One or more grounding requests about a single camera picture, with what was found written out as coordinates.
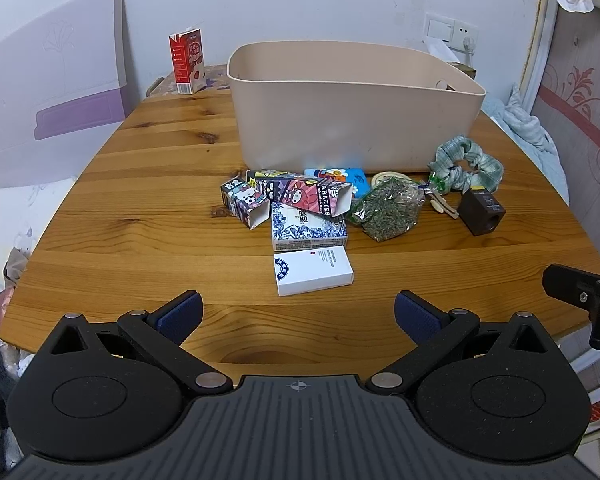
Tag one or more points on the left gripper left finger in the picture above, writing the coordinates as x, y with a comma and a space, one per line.
157, 336

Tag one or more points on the round metal tin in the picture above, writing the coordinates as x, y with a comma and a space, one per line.
385, 176

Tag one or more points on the bag of green tea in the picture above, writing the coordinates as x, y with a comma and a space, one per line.
388, 211

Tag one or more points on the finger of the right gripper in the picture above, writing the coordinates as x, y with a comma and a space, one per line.
579, 288

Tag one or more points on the blue cartoon tissue pack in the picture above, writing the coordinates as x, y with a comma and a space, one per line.
354, 176

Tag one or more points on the white purple flat board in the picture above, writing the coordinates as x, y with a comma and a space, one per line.
63, 91

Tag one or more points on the small black box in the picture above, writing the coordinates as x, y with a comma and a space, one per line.
480, 211

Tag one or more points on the wall switch and socket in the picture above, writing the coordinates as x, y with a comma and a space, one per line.
457, 35

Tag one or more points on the long cartoon character box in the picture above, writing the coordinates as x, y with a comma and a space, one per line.
319, 195

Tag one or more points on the light blue bedding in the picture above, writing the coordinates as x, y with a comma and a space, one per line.
530, 136

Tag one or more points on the Hello Kitty small box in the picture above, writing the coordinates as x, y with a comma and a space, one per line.
246, 201

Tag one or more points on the beige plastic storage bin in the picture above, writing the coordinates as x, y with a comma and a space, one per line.
303, 104

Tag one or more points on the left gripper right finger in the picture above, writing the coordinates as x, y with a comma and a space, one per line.
439, 336

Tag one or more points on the red white milk carton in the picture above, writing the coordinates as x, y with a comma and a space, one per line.
188, 61

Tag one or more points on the blue white porcelain-pattern box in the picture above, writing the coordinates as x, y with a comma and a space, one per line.
296, 229

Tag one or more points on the green plaid scrunchie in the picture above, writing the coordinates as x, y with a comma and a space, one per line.
460, 164

